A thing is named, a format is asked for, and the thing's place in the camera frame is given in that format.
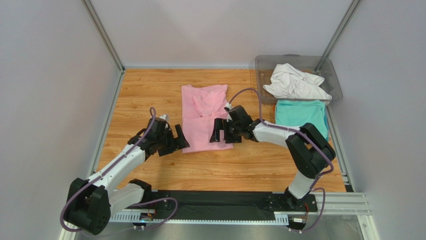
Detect right aluminium corner post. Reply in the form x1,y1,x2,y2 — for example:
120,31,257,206
314,0,363,72

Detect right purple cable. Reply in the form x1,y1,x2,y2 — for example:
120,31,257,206
226,87,335,233

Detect folded teal t shirt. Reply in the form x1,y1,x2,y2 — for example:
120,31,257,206
275,100,329,141

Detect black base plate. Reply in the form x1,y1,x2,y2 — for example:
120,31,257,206
146,190,176,212
264,193,319,213

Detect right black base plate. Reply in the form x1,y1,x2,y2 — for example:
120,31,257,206
264,193,319,213

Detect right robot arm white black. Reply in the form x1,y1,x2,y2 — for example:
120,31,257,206
209,105,336,209

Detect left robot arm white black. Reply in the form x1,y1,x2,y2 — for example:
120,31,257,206
60,115,190,235

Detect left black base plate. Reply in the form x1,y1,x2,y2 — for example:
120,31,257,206
146,190,176,212

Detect clear plastic bin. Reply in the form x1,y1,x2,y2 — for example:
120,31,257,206
255,54,343,105

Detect left aluminium corner post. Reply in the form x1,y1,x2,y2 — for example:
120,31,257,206
81,0,126,74

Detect crumpled white t shirt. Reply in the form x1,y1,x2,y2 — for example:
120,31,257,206
262,63,332,101

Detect aluminium corner post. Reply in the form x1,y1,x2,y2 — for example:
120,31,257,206
314,0,363,72
81,0,126,74

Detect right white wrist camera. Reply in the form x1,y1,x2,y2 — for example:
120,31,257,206
224,102,233,122

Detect pink t shirt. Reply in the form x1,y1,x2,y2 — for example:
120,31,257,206
181,84,234,154

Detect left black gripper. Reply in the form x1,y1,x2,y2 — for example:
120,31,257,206
156,123,190,156

